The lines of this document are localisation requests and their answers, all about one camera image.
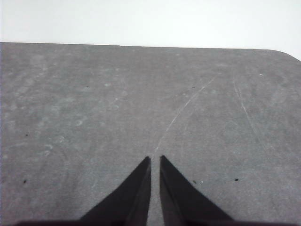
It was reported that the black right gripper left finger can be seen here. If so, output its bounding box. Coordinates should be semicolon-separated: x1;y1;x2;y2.
79;156;152;224

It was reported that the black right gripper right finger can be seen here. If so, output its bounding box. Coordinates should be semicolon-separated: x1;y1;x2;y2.
159;154;234;225

